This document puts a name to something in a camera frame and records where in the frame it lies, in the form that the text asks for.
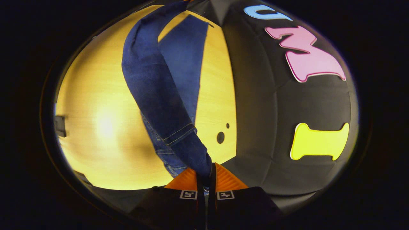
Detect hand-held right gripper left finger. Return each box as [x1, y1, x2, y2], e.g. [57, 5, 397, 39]
[128, 167, 205, 230]

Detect black backdrop cloth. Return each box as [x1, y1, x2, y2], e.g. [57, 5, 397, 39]
[189, 0, 360, 214]

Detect blue jeans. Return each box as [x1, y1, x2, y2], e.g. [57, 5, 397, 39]
[121, 1, 213, 195]

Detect dark grey block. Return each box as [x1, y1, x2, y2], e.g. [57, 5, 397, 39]
[54, 116, 67, 138]

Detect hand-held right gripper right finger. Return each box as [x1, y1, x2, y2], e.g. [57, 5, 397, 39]
[209, 162, 282, 230]

